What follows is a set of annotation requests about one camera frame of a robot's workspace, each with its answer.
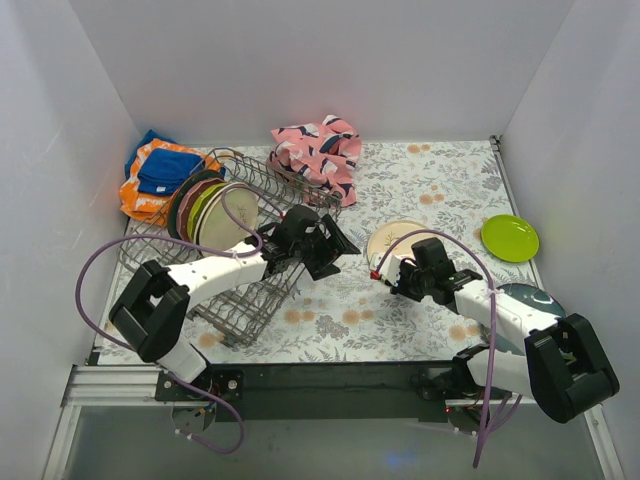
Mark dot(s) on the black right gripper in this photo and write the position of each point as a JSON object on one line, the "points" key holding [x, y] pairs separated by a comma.
{"points": [[400, 279]]}

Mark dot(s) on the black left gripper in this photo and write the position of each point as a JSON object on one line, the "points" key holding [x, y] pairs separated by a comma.
{"points": [[319, 245]]}

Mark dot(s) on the cream and green plate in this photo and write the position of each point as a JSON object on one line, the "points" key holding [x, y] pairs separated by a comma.
{"points": [[386, 235]]}

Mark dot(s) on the lime green plate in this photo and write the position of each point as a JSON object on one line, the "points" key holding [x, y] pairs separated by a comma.
{"points": [[510, 238]]}

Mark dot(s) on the grey blue plate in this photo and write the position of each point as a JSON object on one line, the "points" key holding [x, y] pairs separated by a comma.
{"points": [[533, 297]]}

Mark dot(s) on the olive green dotted plate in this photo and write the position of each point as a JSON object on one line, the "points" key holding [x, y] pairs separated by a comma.
{"points": [[200, 203]]}

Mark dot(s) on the dark teal plate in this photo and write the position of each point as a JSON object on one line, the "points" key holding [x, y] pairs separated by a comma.
{"points": [[181, 192]]}

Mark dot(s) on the pink dotted plate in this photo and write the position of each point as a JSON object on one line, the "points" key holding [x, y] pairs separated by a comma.
{"points": [[199, 187]]}

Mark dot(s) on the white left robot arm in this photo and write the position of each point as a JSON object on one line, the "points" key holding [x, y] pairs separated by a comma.
{"points": [[150, 312]]}

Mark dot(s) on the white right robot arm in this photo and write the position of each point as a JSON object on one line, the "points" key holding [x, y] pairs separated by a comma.
{"points": [[559, 362]]}

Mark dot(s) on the floral tablecloth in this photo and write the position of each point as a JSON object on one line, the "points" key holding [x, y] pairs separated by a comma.
{"points": [[452, 187]]}

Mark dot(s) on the pink patterned cloth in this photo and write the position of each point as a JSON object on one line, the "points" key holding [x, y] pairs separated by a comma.
{"points": [[324, 154]]}

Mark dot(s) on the black base bar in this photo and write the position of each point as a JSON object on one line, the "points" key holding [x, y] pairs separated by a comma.
{"points": [[318, 391]]}

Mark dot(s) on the orange and blue cloth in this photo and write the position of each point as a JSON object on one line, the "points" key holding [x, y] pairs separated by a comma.
{"points": [[155, 170]]}

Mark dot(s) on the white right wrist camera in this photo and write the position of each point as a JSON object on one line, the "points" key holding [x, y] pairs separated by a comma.
{"points": [[388, 270]]}

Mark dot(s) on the grey wire dish rack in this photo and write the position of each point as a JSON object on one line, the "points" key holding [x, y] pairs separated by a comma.
{"points": [[242, 312]]}

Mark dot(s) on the aluminium rail frame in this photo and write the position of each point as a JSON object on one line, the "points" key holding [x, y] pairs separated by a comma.
{"points": [[136, 386]]}

